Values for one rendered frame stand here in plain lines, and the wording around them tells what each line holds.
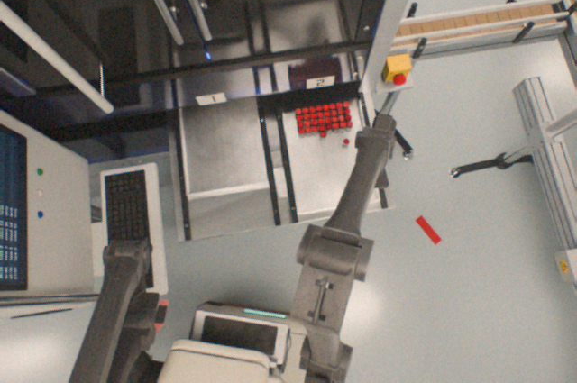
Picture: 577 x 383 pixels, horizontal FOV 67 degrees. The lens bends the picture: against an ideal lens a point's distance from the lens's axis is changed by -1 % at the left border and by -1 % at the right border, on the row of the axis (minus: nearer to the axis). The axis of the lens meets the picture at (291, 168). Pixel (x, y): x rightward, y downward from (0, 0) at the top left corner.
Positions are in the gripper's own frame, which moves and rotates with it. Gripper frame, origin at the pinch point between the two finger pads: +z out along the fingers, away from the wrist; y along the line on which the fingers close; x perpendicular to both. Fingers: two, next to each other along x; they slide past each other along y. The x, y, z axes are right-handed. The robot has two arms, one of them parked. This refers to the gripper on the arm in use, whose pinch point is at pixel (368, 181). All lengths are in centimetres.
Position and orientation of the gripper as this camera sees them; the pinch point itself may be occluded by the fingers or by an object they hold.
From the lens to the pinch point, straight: 121.3
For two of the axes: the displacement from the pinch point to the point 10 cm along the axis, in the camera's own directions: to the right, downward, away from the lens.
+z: 0.6, 3.8, 9.2
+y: -1.5, -9.1, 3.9
